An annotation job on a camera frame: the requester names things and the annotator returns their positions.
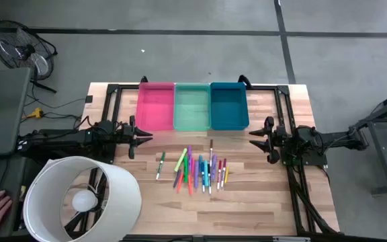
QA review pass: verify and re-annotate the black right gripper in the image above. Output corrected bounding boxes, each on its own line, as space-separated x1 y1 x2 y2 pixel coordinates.
249 116 287 165

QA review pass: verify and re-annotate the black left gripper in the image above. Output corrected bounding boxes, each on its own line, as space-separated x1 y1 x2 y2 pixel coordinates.
122 116 153 159

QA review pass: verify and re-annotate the green whiteboard marker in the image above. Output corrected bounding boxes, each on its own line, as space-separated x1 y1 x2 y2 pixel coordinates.
155 151 166 181

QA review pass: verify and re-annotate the light green highlighter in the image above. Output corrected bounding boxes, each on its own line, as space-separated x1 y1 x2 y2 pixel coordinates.
174 148 188 173

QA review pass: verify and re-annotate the lavender thick marker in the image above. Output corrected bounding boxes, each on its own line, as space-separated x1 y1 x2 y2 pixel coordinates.
193 160 200 189
210 154 218 182

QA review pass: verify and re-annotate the dark purple highlighter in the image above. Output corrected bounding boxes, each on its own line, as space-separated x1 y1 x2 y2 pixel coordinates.
173 169 183 188

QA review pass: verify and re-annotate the pink plastic bin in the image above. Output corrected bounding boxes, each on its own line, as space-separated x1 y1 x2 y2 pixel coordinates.
135 81 176 132

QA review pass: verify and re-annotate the blue plastic bin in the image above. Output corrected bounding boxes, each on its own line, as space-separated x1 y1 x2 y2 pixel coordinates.
209 81 251 131

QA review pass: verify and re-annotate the translucent green plastic bin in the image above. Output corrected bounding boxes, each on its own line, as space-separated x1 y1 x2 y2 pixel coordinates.
173 82 212 132

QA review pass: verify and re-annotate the white lamp shade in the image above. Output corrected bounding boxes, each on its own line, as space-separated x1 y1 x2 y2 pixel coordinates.
22 155 143 242

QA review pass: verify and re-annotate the white light bulb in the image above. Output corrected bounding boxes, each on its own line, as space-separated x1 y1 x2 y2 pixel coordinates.
71 190 99 213

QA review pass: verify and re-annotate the yellow power plug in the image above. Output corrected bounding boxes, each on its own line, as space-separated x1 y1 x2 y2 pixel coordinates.
23 107 44 120

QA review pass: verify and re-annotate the black desk surface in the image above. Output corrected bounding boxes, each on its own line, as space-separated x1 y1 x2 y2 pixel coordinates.
0 156 30 238

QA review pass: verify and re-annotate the black floor fan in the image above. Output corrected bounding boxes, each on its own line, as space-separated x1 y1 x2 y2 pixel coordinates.
0 19 59 94

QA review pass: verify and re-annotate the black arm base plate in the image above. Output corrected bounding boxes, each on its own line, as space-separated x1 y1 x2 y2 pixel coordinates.
28 147 117 165
282 147 329 167

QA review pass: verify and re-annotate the black aluminium table frame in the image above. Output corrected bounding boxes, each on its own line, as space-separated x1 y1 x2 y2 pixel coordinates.
64 83 341 242

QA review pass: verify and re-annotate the black floor cable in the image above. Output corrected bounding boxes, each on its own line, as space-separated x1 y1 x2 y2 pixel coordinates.
42 113 83 121
25 95 87 110

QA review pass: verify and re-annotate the black cable bundle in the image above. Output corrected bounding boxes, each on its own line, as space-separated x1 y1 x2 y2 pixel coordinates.
286 165 337 235

